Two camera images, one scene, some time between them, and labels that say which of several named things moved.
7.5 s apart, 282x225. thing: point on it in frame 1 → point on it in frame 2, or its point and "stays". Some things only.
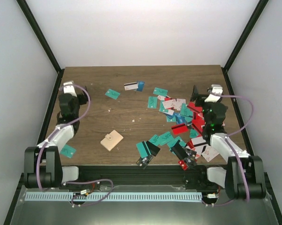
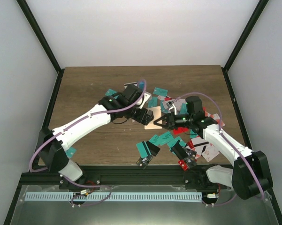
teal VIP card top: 160,91 stays
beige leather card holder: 111,140 → 157,114
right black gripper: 195,95 → 171,121
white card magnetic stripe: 128,86 stays
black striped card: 154,149 stays
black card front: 144,162 stays
